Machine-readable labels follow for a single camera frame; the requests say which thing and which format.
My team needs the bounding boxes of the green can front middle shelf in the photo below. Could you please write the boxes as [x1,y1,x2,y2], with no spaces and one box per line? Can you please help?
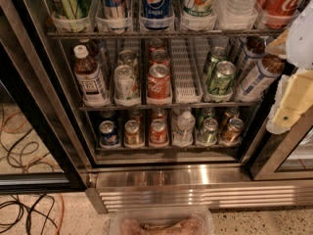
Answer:
[207,61,237,102]

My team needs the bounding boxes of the empty white shelf tray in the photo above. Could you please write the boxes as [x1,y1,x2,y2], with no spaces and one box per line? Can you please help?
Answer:
[169,39,202,104]

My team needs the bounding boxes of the green can rear middle shelf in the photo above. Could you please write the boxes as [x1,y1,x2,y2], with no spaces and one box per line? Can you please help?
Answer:
[203,46,227,82]

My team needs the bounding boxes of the iced tea bottle right front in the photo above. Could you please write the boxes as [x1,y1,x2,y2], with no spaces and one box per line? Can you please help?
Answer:
[235,54,285,102]

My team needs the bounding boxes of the white 7up can rear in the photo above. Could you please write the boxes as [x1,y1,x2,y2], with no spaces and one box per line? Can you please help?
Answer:
[117,49,138,73]

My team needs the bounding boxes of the steel fridge bottom grille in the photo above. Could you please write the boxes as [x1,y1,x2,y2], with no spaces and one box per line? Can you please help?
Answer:
[86,164,313,213]

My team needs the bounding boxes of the green can bottom shelf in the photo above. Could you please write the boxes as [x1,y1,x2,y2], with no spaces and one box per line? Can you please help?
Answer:
[198,117,218,146]

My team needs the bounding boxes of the clear water bottle shelf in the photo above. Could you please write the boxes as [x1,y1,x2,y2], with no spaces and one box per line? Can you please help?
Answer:
[173,111,196,147]
[216,0,258,30]

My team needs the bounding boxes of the iced tea bottle left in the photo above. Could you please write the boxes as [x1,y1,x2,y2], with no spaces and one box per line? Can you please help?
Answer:
[73,45,109,108]

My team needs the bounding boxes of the clear water bottle top shelf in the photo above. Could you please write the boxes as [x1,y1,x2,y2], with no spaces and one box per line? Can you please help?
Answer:
[216,0,258,30]

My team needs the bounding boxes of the blue pepsi can bottom shelf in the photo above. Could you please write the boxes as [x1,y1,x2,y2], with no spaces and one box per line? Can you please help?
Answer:
[99,120,119,147]

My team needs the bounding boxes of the iced tea bottle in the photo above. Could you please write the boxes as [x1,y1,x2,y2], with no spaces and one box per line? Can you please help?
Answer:
[235,54,285,102]
[73,45,109,108]
[236,36,266,82]

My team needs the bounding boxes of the green can shelf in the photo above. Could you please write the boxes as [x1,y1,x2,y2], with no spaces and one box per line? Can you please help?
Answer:
[203,46,227,82]
[207,61,237,102]
[198,117,218,146]

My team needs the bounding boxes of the black cables on floor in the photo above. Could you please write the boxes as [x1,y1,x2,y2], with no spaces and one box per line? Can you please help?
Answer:
[0,105,60,235]

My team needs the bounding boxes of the large red coca-cola bottle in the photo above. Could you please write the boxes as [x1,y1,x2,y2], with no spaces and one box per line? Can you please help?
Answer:
[257,0,301,29]

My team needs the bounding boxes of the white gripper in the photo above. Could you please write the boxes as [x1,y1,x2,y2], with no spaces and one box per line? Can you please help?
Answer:
[264,28,313,135]

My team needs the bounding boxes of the brown can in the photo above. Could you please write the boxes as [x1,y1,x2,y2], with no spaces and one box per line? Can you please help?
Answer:
[220,117,245,144]
[124,120,144,148]

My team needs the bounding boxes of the fridge glass door left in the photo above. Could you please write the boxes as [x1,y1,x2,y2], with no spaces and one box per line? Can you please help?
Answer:
[0,41,88,194]

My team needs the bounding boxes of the red coca-cola can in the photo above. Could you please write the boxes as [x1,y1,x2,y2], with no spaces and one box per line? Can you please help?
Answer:
[147,64,172,105]
[149,50,170,68]

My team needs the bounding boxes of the brown can bottom right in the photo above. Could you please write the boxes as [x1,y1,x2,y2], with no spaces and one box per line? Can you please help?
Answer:
[220,117,245,144]

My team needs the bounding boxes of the white 7up can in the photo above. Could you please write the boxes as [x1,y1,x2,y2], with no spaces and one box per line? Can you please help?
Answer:
[117,49,138,73]
[113,65,140,107]

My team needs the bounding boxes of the red coca-cola can front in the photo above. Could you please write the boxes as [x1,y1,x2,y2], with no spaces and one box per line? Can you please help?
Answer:
[147,64,172,105]

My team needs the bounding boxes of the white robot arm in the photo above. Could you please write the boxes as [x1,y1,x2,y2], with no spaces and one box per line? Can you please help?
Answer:
[266,0,313,134]

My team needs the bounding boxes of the iced tea bottle right rear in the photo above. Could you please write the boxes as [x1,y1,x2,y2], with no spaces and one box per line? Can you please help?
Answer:
[236,36,266,82]

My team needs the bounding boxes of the tall blue pepsi can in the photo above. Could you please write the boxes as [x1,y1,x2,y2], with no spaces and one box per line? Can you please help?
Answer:
[142,0,170,30]

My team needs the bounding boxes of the red can bottom shelf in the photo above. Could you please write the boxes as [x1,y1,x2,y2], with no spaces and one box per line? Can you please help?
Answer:
[150,118,167,146]

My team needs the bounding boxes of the tall red bull can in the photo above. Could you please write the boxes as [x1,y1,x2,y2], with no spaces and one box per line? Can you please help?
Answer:
[103,0,128,33]

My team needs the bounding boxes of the tall green monster can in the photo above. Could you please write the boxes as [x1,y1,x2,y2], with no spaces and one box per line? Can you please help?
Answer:
[51,0,92,32]

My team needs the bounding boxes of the white 7up can front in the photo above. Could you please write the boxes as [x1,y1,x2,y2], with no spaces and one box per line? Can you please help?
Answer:
[113,65,140,107]

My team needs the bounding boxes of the clear water bottle bottom shelf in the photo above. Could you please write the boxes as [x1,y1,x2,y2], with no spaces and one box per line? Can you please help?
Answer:
[173,111,196,147]

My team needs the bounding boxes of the clear plastic food container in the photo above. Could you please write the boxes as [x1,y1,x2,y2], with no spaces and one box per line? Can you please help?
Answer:
[109,206,215,235]

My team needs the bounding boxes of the orange cable on floor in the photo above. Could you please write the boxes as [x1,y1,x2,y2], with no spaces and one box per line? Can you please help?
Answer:
[0,110,66,235]

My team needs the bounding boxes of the tall 7up can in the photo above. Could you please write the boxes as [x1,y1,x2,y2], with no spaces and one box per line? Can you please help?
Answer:
[183,0,214,30]

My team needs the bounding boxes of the brown can bottom left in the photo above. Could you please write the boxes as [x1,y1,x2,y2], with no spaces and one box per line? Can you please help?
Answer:
[124,120,144,148]

